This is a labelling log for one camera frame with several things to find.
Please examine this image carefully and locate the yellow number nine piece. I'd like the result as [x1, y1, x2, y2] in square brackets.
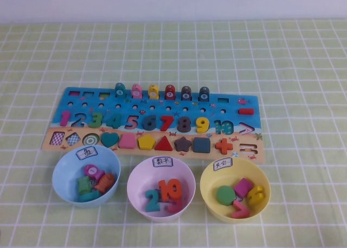
[195, 116, 211, 134]

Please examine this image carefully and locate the green circle piece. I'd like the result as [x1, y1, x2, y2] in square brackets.
[216, 185, 237, 206]

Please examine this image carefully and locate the dark blue number six piece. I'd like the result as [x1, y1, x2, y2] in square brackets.
[143, 114, 157, 130]

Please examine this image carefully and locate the dark blue square piece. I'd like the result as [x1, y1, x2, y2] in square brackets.
[192, 136, 211, 154]

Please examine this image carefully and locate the orange plus sign piece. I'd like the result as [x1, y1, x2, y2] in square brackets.
[215, 138, 234, 155]

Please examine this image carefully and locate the pink trapezoid piece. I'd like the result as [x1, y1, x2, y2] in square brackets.
[118, 133, 137, 149]

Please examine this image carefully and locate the green checked tablecloth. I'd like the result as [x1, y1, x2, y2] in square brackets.
[0, 19, 347, 248]

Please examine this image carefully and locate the green striped fish piece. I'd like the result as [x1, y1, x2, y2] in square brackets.
[78, 176, 92, 196]

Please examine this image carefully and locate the yellow fish number six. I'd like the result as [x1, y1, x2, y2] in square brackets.
[147, 84, 160, 100]

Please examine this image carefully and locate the red fish number seven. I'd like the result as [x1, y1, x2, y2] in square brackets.
[164, 84, 177, 100]

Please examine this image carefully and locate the red triangle piece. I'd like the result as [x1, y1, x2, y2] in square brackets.
[154, 135, 174, 152]

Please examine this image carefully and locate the pink greater-than sign piece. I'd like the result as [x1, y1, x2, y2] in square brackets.
[231, 199, 250, 219]

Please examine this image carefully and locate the dark blue fish number nine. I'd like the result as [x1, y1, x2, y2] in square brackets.
[198, 86, 211, 102]

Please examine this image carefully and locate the green number three piece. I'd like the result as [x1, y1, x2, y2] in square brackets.
[90, 111, 104, 127]

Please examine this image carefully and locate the teal number four piece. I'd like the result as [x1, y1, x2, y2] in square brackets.
[107, 113, 122, 129]

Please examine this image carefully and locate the pink fish number five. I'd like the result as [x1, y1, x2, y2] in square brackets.
[131, 83, 143, 99]

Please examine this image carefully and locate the teal fish piece lying flat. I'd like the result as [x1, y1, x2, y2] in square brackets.
[78, 191, 102, 203]

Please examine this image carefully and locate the teal fish number four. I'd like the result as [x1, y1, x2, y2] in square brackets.
[114, 82, 127, 98]

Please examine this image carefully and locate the light pink plastic bowl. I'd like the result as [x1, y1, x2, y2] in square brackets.
[126, 156, 196, 223]

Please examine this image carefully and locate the orange number ten piece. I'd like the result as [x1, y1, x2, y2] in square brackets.
[158, 178, 182, 201]

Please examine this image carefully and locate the teal heart piece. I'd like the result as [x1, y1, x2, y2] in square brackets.
[100, 131, 120, 148]

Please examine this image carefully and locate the light blue plastic bowl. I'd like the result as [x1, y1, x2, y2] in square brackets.
[52, 145, 121, 203]

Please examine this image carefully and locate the yellow pentagon piece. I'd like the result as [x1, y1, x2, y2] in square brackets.
[137, 134, 157, 151]

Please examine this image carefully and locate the purple fish number one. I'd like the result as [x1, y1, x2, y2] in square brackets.
[83, 164, 106, 180]

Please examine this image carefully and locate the blue wooden puzzle board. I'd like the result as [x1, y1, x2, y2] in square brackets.
[40, 86, 264, 165]

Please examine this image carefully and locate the brown number eight piece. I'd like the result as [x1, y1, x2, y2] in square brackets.
[177, 115, 192, 133]

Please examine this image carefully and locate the yellow equals sign piece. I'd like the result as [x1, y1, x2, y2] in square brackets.
[247, 185, 266, 205]

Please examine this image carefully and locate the teal number two piece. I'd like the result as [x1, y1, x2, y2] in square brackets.
[144, 188, 163, 213]

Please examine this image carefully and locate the brown fish number eight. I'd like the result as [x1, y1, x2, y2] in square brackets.
[181, 85, 193, 101]

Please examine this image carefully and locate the light yellow plastic bowl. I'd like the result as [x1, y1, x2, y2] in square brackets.
[200, 158, 271, 224]

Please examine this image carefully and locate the red number seven piece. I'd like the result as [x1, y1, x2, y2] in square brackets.
[159, 114, 175, 132]

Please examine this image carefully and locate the magenta diamond piece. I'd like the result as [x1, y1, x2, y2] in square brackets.
[233, 177, 254, 198]

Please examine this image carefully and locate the pink number five piece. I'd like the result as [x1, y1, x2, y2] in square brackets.
[166, 199, 183, 213]

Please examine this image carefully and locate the brown star piece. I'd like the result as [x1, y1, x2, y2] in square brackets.
[173, 136, 192, 153]

